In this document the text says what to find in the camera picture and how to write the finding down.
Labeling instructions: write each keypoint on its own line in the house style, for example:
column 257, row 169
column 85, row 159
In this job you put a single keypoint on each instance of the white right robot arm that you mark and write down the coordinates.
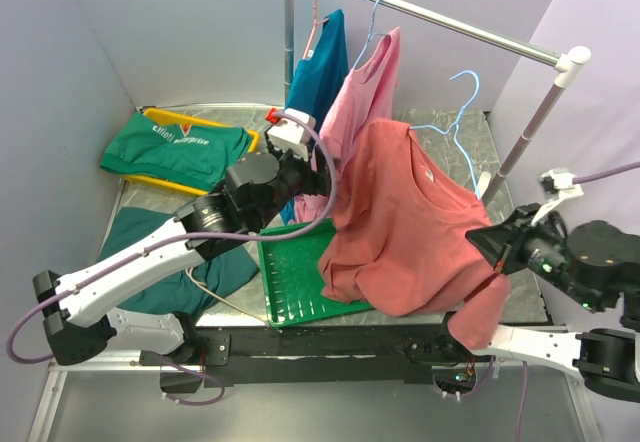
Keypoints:
column 596, row 265

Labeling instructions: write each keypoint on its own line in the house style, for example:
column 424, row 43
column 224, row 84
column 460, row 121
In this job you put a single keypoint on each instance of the yellow plastic tray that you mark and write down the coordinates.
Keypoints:
column 200, row 182

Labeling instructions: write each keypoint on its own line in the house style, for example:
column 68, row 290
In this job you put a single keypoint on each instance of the pink wire hanger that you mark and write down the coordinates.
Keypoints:
column 316, row 23

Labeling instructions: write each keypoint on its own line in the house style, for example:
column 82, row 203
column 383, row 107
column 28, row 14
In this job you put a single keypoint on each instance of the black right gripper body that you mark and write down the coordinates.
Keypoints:
column 536, row 247

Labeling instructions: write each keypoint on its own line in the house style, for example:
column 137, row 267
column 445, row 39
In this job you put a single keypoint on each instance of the white metal clothes rack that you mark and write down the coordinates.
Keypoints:
column 567, row 65

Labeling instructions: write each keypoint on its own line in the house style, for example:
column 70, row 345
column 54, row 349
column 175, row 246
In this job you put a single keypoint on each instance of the green printed t shirt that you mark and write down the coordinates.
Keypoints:
column 175, row 149

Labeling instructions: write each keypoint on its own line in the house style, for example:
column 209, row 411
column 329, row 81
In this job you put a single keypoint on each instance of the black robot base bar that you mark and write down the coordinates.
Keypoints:
column 253, row 355

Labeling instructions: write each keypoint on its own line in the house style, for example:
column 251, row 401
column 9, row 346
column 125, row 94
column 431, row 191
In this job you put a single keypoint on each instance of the pink hanging t shirt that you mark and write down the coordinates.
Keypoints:
column 366, row 94

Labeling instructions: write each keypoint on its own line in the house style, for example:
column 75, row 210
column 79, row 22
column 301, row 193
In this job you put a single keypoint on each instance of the teal blue hanging shirt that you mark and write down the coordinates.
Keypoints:
column 318, row 80

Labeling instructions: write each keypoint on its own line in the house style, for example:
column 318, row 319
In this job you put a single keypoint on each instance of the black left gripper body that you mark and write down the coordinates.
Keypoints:
column 297, row 174

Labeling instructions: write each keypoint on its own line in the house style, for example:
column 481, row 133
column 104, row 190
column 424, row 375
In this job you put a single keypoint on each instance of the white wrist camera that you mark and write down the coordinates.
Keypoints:
column 284, row 135
column 558, row 186

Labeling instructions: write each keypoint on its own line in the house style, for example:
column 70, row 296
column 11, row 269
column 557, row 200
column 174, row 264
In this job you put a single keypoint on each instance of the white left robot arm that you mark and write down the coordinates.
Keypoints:
column 82, row 317

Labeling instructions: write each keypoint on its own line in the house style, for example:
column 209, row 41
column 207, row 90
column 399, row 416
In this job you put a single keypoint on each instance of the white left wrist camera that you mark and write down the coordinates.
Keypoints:
column 284, row 135

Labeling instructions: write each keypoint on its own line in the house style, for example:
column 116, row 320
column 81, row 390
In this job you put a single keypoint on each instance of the salmon red t shirt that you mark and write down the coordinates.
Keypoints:
column 400, row 239

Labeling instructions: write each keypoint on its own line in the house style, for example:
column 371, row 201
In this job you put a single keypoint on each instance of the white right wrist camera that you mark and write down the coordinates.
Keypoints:
column 558, row 186

